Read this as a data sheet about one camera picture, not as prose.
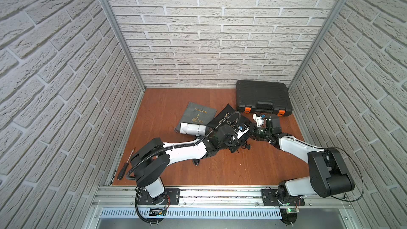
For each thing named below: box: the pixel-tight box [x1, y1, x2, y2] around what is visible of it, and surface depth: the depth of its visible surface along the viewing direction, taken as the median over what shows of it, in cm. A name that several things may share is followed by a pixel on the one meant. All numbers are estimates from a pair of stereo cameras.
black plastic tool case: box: [235, 79, 293, 117], surface depth 110 cm
